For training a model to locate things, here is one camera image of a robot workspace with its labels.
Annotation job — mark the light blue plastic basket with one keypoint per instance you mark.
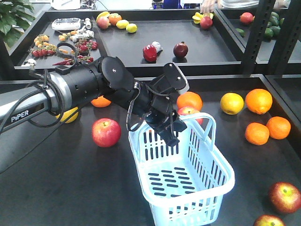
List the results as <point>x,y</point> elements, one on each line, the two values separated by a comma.
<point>184,184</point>

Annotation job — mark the red apple back left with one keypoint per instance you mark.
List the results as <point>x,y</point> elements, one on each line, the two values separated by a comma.
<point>106,132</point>

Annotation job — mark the red apple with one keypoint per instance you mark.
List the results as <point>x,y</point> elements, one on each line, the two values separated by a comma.
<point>106,132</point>
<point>284,197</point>
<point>268,220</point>
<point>187,110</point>

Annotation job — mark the red apple back right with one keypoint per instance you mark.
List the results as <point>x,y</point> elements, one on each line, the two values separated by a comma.
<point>187,110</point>

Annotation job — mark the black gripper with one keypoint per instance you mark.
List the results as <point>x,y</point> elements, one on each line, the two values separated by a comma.
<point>158,106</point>

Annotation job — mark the small orange centre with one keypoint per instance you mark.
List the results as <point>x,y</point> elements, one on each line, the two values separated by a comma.
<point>100,102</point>

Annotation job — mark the red apple front middle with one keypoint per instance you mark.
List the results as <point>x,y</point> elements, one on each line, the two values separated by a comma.
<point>284,197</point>

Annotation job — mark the orange behind apple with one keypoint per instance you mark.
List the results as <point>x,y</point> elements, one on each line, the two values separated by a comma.
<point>190,99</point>

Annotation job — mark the yellow-green apple front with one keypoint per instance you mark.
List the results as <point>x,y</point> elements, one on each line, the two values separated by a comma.
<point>70,115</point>

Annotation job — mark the small orange left of pair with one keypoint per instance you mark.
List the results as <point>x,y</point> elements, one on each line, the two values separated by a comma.
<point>257,133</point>

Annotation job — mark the yellow round citrus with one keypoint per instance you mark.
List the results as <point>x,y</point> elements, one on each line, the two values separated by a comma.
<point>231,103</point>

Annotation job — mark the small orange right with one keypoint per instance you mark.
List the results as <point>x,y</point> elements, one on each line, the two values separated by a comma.
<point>279,127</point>

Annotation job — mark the red apple front right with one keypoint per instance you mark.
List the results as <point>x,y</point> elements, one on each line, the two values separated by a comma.
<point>268,220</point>

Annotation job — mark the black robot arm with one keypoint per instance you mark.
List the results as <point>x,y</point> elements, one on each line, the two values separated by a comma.
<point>69,86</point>

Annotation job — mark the red bell pepper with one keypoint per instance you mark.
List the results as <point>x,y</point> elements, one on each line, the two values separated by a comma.
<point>150,53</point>

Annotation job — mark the large orange far right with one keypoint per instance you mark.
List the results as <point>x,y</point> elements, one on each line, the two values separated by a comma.
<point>259,101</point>

